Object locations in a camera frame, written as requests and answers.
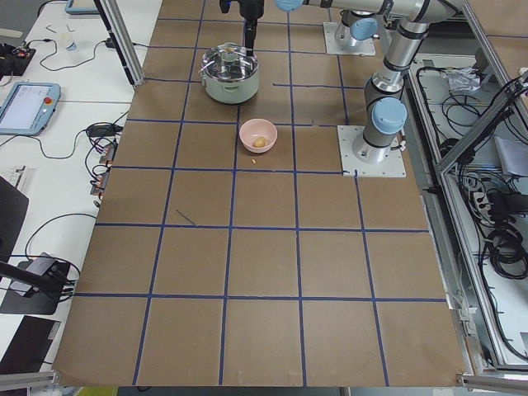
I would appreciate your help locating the crumpled silver foil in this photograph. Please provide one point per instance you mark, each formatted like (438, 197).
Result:
(462, 79)

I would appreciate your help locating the blue teach pendant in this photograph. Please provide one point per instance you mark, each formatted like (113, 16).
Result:
(81, 7)
(29, 107)

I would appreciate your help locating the brown paper table mat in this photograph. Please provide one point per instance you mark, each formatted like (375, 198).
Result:
(212, 265)

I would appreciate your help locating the glass pot lid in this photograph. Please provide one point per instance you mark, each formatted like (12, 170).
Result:
(228, 63)

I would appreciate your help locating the black gripper over pot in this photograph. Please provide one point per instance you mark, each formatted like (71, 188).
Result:
(252, 9)

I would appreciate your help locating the aluminium frame post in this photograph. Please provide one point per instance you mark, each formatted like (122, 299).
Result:
(117, 31)

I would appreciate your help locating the black power adapter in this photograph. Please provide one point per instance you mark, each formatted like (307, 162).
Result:
(103, 130)

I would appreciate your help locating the paper cup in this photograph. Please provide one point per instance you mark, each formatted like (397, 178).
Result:
(67, 41)

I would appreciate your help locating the black camera stand base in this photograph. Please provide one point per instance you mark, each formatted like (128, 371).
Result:
(36, 286)

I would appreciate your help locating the pink bowl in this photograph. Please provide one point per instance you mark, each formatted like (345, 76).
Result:
(254, 128)

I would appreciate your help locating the brown egg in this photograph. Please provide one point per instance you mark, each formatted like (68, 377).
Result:
(259, 142)

